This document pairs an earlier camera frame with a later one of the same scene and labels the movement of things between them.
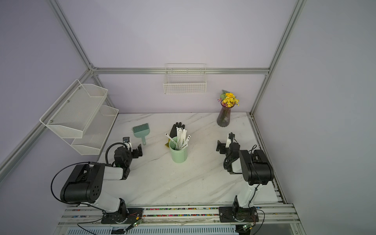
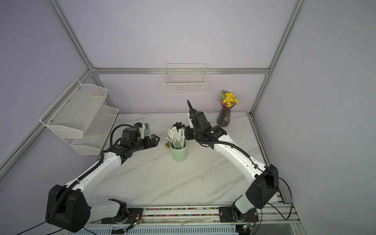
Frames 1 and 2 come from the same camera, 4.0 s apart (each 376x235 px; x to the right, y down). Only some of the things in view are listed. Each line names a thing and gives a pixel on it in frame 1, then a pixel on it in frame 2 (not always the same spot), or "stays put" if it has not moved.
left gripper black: x=134 y=152 -> x=154 y=143
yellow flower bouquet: x=228 y=99 stays put
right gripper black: x=223 y=147 -> x=189 y=131
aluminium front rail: x=77 y=215 stays put
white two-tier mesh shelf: x=80 y=114 stays put
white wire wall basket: x=185 y=78 stays put
